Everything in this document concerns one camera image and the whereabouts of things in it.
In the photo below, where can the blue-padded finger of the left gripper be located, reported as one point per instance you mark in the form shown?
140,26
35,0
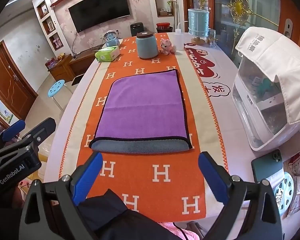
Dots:
8,134

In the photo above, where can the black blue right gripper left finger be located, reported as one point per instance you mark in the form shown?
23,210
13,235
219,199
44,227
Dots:
51,209

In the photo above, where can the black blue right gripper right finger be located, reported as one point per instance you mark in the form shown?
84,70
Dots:
262,220

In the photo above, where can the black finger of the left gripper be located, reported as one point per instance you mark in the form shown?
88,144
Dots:
39,133

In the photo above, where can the purple grey microfibre towel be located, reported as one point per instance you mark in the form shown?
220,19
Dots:
143,114

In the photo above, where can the light blue stool right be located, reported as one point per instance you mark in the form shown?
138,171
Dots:
283,193

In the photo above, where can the dark green smartphone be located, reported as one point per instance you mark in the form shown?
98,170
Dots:
265,166

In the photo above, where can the brown wooden door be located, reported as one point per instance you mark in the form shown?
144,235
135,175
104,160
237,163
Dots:
15,92

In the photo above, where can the light blue round stool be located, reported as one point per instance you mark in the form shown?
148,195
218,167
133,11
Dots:
55,88

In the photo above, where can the dark trousers of operator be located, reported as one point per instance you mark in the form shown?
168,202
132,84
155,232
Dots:
109,218

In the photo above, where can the wooden TV cabinet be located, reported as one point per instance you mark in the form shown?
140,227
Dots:
71,66

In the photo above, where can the green tissue pack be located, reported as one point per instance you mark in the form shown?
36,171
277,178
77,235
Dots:
107,54

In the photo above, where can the teal ceramic jar brown lid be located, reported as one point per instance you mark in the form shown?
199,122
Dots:
146,45

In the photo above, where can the pink plush toy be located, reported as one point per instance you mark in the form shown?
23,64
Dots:
166,47

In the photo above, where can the white cloth cover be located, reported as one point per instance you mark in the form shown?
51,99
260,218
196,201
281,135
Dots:
278,58

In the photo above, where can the red round container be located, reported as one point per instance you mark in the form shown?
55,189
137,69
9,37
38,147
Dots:
164,27

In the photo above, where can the white squeeze bottle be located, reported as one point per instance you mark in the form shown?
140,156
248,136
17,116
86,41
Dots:
178,38

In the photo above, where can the clear drinking glass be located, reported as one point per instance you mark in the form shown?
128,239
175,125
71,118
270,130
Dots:
212,40

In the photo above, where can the gold ornament on door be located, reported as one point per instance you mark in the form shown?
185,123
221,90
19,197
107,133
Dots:
240,11

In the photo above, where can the white wall shelf unit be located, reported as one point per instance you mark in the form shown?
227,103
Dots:
50,27

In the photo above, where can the black wall television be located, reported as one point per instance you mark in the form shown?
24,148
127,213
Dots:
88,13

